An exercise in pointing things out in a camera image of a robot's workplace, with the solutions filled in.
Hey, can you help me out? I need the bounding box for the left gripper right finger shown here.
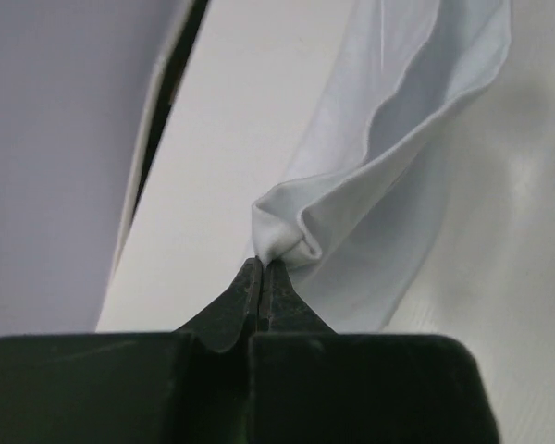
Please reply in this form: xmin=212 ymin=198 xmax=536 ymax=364
xmin=249 ymin=262 xmax=500 ymax=443

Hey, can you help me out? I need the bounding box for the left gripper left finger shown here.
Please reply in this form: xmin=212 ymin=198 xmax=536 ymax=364
xmin=0 ymin=259 xmax=262 ymax=443

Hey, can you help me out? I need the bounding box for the white skirt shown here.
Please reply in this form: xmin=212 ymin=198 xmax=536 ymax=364
xmin=252 ymin=1 xmax=512 ymax=332

